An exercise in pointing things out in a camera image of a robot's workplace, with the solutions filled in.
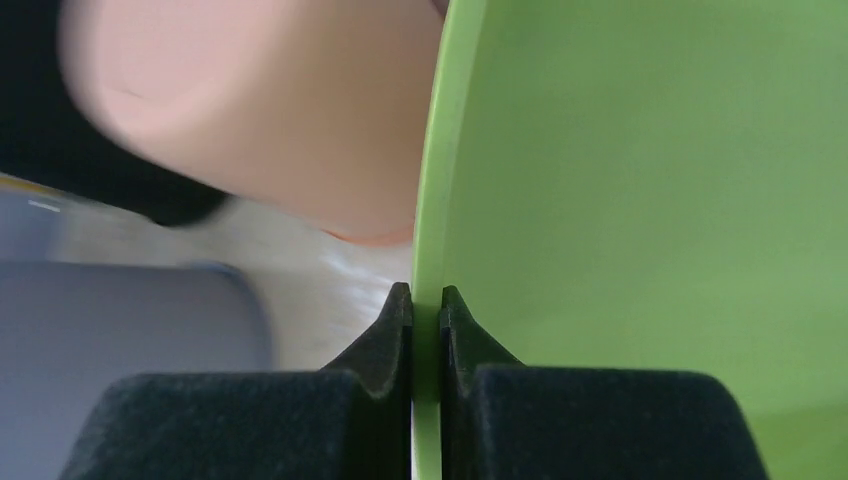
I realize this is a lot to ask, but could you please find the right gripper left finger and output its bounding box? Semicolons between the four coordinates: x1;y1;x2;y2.
61;283;412;479

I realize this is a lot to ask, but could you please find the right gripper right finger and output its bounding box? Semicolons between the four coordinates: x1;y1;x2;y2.
440;286;767;479

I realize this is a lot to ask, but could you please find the green white strainer basket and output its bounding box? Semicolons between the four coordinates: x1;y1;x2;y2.
412;1;847;479

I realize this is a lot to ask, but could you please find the orange cartoon bucket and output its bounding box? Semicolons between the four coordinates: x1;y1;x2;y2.
58;0;446;246

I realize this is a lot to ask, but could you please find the grey bucket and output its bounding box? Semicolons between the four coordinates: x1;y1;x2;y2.
1;261;274;479

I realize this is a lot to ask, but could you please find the black ribbed bucket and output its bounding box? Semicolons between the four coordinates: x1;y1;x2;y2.
1;0;229;227

